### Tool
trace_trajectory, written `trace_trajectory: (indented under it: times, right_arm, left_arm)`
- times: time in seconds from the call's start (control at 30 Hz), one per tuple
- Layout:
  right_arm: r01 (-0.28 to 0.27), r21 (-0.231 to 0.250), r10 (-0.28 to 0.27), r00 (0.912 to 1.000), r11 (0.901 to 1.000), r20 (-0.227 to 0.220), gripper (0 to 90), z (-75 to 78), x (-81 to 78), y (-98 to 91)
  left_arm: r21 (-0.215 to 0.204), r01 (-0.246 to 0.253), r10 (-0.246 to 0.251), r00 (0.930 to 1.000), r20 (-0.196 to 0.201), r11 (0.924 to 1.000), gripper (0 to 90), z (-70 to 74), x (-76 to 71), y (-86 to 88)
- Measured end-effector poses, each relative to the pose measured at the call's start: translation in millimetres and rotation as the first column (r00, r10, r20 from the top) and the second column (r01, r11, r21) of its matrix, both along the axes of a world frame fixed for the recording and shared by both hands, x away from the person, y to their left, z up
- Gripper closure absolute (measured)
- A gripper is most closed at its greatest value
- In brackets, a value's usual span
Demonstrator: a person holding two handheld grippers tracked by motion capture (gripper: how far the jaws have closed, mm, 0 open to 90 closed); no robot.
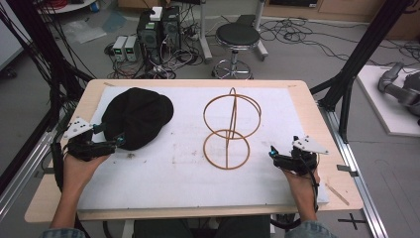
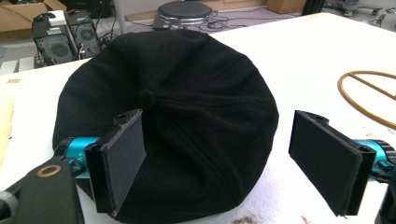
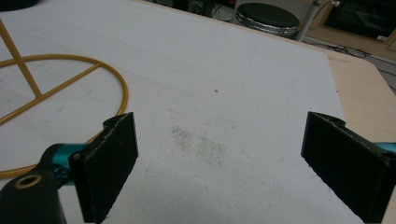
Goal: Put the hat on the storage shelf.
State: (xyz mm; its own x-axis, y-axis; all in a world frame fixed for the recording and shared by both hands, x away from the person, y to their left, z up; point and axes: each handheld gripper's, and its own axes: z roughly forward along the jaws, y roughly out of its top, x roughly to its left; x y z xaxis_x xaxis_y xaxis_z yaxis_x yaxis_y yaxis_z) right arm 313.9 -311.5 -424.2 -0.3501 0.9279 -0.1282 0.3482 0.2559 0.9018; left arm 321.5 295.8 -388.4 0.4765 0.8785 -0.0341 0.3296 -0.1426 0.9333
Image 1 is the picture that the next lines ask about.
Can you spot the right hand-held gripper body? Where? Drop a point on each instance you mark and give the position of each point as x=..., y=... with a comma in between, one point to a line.
x=297, y=162

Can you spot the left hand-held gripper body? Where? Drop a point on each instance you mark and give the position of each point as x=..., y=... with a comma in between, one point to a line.
x=81, y=147

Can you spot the black hat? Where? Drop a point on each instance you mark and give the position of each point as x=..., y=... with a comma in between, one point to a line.
x=137, y=115

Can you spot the person's right hand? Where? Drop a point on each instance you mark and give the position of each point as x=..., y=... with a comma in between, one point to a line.
x=302, y=185

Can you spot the person's left hand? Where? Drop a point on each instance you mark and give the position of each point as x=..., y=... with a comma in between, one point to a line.
x=79, y=172

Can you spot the thin wooden stick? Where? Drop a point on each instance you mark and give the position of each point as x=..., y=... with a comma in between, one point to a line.
x=337, y=194

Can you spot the white foam mat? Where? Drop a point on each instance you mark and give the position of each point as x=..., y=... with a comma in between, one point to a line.
x=185, y=185

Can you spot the grey power supply unit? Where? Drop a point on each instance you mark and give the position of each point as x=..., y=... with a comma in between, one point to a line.
x=119, y=48
x=131, y=49

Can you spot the white board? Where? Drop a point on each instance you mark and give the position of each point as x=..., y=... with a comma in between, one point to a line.
x=379, y=109

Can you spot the clear plastic sheet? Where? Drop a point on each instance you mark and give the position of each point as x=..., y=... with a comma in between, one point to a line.
x=84, y=31

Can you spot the black computer tower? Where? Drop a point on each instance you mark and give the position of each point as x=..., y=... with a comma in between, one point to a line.
x=171, y=28
x=149, y=38

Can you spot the person's dark pants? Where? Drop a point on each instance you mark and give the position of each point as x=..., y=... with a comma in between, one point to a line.
x=198, y=228

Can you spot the black round stool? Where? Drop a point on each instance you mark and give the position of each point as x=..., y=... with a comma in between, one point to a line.
x=237, y=34

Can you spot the blue tape roll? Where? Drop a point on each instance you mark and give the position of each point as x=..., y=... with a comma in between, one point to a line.
x=94, y=6

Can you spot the white box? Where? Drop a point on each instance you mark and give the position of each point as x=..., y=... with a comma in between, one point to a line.
x=156, y=14

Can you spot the aluminium rail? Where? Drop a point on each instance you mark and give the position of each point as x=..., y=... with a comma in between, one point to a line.
x=355, y=172
x=20, y=185

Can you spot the black metal frame post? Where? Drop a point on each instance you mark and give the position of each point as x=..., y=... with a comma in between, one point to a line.
x=366, y=49
x=39, y=49

